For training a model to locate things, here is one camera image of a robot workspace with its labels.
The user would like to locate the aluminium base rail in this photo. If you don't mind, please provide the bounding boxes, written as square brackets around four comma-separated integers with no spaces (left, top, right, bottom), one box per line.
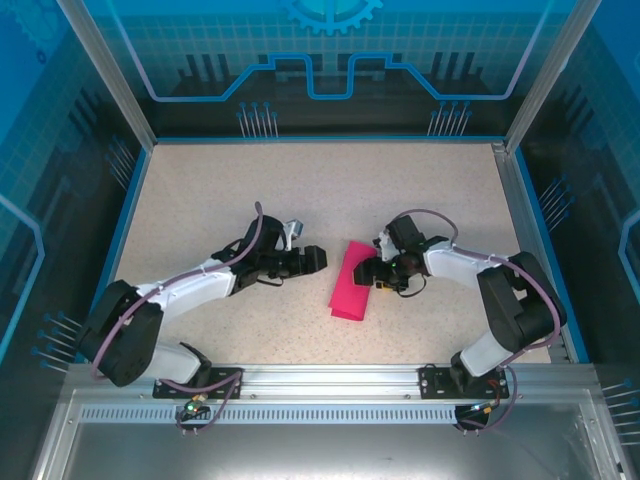
[67,363,599,401]

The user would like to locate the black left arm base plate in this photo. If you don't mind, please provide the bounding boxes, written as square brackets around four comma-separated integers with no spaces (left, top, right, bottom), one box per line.
[152,367,245,401]

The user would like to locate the aluminium side rail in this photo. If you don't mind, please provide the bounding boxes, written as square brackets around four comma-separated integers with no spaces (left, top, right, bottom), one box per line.
[492,142,574,364]

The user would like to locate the grey metal tray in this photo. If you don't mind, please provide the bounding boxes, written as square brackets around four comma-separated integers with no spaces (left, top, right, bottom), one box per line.
[29,389,631,480]

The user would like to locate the aluminium frame post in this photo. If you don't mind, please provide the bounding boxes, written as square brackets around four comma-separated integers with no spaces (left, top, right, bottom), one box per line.
[55,0,159,149]
[504,0,591,151]

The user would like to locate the slotted white cable duct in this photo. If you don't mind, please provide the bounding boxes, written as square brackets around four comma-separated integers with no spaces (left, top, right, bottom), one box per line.
[79,405,596,426]

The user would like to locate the blue printed enclosure panel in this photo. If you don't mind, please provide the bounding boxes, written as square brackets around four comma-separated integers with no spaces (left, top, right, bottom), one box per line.
[0,0,154,480]
[74,0,566,139]
[514,0,640,480]

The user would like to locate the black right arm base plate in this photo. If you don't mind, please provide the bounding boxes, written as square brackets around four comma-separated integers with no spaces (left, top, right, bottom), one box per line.
[418,364,516,401]

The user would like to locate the pink cloth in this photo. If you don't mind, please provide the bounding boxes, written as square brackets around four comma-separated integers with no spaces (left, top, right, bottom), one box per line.
[328,239,377,321]

